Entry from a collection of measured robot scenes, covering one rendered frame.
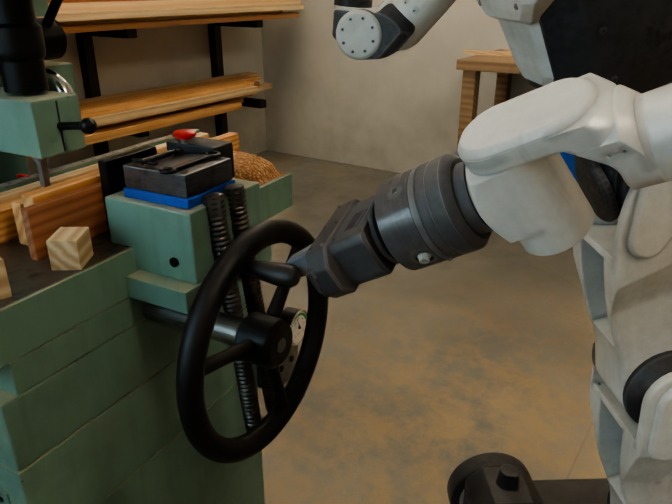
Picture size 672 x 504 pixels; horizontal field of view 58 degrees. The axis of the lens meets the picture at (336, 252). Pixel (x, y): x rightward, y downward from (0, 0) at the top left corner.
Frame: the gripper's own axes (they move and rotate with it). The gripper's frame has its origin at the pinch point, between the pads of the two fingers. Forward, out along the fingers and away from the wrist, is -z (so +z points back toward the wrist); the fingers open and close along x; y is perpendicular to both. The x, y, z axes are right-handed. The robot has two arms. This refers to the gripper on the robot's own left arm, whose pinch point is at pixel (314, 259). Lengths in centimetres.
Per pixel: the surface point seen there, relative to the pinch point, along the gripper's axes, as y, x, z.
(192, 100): 18, 229, -194
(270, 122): -29, 346, -242
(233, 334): -4.5, -1.8, -15.3
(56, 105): 28.0, 8.0, -25.6
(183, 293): 2.8, -2.0, -17.3
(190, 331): 2.3, -11.0, -8.9
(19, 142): 27.0, 4.2, -30.7
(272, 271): 1.6, -2.8, -3.1
